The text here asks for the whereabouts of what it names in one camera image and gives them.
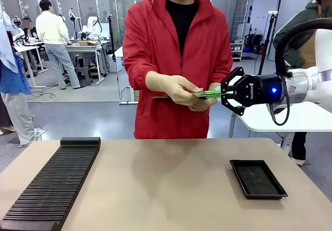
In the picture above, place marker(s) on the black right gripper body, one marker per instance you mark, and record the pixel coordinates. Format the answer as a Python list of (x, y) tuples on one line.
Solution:
[(262, 89)]

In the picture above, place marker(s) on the right gripper finger with green tip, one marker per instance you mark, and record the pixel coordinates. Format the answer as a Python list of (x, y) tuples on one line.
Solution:
[(233, 78), (234, 106)]

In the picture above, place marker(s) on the green PCB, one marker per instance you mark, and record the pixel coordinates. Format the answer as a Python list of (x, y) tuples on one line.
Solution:
[(199, 94)]

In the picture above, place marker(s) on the black tablet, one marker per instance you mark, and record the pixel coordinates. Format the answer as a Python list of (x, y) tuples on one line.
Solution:
[(160, 97)]

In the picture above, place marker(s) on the person's right forearm red sleeve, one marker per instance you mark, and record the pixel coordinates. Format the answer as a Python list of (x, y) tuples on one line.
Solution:
[(137, 72)]

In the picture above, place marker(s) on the person's left forearm red sleeve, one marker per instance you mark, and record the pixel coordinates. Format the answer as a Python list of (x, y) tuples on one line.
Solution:
[(223, 70)]

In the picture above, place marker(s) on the black slotted PCB rack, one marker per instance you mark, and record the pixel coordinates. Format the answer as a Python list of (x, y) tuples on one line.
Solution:
[(52, 179)]

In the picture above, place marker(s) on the person's left hand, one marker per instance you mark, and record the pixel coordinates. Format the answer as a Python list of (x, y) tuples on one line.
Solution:
[(205, 104)]

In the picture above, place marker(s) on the person's right hand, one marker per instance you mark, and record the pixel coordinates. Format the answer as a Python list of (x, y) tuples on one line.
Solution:
[(173, 88)]

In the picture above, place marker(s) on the white shoe shelf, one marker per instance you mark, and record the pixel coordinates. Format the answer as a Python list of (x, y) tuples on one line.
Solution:
[(237, 52)]

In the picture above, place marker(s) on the white side table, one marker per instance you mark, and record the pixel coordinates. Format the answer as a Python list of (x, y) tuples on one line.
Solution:
[(269, 122)]

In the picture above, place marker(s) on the black equipment cases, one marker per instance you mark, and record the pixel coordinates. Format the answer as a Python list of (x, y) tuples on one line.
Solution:
[(255, 44)]

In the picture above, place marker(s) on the black tripod pole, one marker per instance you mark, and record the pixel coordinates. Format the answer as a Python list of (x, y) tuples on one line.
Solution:
[(267, 44)]

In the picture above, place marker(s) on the person in brown apron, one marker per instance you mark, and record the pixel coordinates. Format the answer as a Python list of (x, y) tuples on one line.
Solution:
[(290, 41)]

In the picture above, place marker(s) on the person in red jacket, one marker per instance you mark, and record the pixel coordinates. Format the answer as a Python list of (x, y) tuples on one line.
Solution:
[(166, 46)]

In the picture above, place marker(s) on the black plastic tray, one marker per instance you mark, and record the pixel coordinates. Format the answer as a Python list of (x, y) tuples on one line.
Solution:
[(258, 180)]

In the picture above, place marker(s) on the small white desk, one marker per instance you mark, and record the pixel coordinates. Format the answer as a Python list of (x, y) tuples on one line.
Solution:
[(122, 59)]

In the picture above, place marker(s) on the cardboard box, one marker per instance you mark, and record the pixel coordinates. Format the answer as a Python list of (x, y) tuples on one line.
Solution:
[(88, 43)]

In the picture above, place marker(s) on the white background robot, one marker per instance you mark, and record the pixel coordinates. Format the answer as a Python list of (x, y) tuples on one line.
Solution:
[(92, 28)]

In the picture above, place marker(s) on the black step stool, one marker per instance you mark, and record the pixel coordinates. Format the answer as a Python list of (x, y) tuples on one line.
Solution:
[(83, 75)]

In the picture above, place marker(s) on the white desk with box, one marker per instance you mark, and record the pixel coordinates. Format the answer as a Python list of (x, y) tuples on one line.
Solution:
[(85, 48)]

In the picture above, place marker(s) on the person in white sweater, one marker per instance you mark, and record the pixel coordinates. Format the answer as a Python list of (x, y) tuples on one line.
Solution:
[(53, 33)]

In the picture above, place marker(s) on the white standing desk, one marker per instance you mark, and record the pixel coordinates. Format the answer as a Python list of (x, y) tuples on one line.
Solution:
[(28, 50)]

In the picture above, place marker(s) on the seated person black white jacket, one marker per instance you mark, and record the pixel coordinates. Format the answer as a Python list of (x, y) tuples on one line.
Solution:
[(31, 31)]

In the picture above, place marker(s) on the person in blue shirt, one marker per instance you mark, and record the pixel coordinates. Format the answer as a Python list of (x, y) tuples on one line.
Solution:
[(13, 85)]

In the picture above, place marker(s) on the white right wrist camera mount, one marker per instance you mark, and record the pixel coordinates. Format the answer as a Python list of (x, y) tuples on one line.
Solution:
[(276, 109)]

